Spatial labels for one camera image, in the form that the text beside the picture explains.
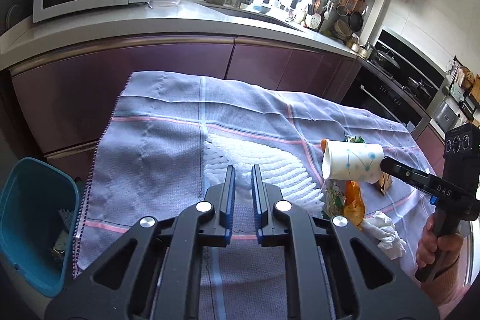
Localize black frying pan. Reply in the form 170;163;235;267
348;11;364;32

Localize curled orange peel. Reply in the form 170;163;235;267
343;180;365;227

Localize white dotted paper cup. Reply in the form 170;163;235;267
321;140;384;184

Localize person's right hand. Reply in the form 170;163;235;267
416;214;464;271

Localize purple kitchen cabinets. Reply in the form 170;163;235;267
12;48;370;187

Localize brown foil snack bag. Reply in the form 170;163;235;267
376;172;392;195

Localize green clear candy wrapper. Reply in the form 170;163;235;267
322;179;345;218

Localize black built-in oven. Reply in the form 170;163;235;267
342;28;449;135

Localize purple checked tablecloth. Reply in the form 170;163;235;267
73;71;432;319

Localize teal plastic trash bin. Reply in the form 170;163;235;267
1;157;80;297

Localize white tissue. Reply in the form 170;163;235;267
360;211;407;260

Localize white foam fruit net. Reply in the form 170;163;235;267
203;134;324;214

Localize small green torn wrapper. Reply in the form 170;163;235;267
343;133;365;144

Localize pink sweater right forearm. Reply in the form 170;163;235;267
420;260;470;317

